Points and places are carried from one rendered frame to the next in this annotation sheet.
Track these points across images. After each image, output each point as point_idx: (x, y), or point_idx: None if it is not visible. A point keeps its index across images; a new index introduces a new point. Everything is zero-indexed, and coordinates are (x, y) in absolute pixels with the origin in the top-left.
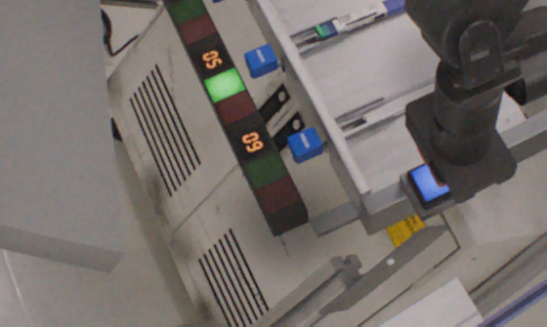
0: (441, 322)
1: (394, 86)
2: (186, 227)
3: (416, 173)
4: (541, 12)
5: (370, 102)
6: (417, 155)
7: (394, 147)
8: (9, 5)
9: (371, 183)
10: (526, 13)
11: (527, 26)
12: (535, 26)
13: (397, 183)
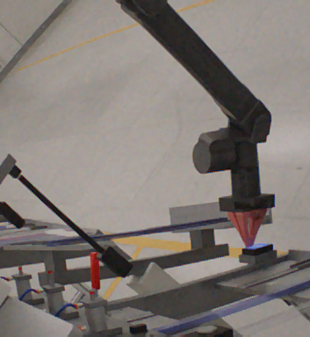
0: None
1: (295, 273)
2: None
3: (268, 244)
4: (213, 138)
5: (304, 264)
6: (272, 268)
7: (285, 266)
8: None
9: (290, 261)
10: (220, 138)
11: (219, 132)
12: (216, 132)
13: (277, 257)
